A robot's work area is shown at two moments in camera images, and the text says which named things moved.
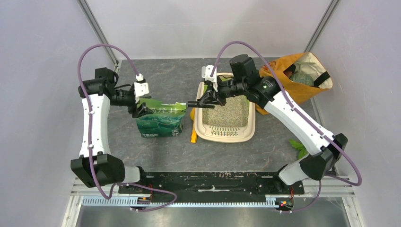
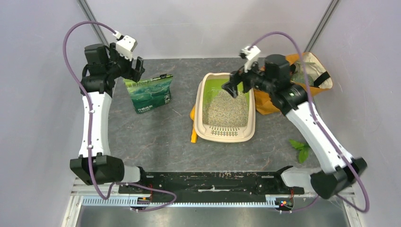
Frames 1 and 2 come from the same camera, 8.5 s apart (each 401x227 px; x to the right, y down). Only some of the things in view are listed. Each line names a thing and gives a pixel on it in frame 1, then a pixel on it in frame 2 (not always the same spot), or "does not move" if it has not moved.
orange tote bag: x=299 y=93 does not move
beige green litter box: x=235 y=122 does not move
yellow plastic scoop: x=194 y=136 does not move
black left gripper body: x=132 y=106 -> x=121 y=64
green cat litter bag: x=166 y=120 -> x=148 y=94
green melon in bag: x=302 y=78 does not move
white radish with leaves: x=299 y=145 does not move
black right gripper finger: x=213 y=100 -> x=231 y=88
